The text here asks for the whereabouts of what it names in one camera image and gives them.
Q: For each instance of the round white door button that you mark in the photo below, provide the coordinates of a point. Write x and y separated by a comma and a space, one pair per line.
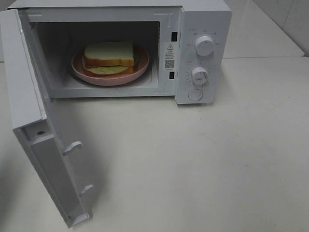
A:
195, 95

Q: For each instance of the pink round plate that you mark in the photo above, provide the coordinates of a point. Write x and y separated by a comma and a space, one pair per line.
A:
142, 58

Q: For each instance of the white bread sandwich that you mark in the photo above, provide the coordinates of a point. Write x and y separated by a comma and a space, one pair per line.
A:
109, 58

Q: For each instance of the white microwave door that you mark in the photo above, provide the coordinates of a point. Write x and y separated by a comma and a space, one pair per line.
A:
33, 119

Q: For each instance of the glass microwave turntable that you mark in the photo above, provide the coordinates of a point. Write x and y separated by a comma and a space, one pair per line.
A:
142, 75

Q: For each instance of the lower white timer knob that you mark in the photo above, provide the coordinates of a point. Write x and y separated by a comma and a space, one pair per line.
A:
199, 76

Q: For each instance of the white microwave oven body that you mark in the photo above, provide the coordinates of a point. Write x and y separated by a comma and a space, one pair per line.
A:
167, 29

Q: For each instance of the upper white power knob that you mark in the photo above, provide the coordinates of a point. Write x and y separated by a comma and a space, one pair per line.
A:
204, 45

